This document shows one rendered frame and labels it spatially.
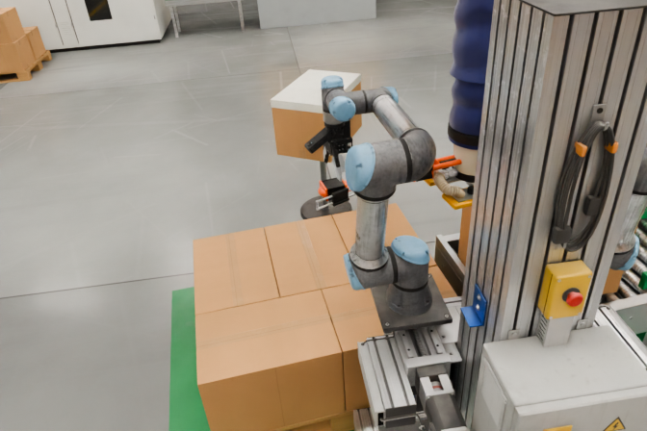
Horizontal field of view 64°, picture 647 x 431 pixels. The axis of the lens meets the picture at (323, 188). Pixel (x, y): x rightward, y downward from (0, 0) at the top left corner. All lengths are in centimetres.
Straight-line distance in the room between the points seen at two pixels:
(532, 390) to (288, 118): 247
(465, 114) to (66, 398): 243
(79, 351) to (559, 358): 266
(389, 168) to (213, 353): 135
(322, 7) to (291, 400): 767
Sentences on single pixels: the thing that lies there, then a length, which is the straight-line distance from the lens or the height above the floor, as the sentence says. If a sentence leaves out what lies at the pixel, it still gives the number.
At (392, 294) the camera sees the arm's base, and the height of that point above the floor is 109.
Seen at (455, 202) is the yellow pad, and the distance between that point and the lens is 206.
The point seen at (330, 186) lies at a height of 128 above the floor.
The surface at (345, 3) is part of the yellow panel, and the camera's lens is 937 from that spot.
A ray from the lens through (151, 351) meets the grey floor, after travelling 323.
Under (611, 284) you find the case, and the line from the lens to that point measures 270.
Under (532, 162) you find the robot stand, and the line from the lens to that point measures 113.
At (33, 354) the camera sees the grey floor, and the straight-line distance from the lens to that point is 354.
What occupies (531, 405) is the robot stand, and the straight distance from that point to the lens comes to 133.
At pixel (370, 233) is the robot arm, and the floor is 140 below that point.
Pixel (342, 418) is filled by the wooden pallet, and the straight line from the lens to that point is 262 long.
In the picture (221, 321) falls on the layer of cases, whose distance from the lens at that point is 248.
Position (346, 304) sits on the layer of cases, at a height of 54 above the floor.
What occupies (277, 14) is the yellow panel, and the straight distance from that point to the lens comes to 928.
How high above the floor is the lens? 226
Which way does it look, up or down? 32 degrees down
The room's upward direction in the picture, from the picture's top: 4 degrees counter-clockwise
